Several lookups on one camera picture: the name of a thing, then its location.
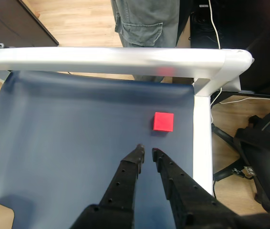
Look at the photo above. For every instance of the person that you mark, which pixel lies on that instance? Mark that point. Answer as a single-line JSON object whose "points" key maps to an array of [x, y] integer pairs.
{"points": [[144, 19]]}

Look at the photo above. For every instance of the dark brown furniture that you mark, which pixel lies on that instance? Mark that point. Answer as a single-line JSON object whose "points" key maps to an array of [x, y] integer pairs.
{"points": [[11, 23]]}

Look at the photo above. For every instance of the white tube frame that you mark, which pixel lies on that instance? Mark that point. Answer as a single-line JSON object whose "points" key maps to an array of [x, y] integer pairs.
{"points": [[101, 59]]}

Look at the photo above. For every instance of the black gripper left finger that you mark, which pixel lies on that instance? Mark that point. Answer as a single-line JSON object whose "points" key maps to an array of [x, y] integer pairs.
{"points": [[120, 190]]}

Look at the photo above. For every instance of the dark blue mat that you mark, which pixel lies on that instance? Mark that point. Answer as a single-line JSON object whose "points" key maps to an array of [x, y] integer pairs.
{"points": [[54, 143]]}

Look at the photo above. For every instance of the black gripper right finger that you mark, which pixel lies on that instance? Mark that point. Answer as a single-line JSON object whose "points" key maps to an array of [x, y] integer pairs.
{"points": [[190, 202]]}

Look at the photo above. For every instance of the black chair base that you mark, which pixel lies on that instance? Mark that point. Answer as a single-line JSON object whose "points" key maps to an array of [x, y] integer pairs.
{"points": [[225, 139]]}

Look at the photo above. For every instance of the red cube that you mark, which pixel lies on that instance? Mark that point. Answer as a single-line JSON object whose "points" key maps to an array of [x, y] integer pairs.
{"points": [[163, 121]]}

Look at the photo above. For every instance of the black computer case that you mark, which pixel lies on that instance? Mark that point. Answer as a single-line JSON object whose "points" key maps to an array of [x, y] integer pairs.
{"points": [[244, 23]]}

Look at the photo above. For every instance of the black bag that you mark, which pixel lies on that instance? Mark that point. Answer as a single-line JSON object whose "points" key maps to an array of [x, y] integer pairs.
{"points": [[268, 155]]}

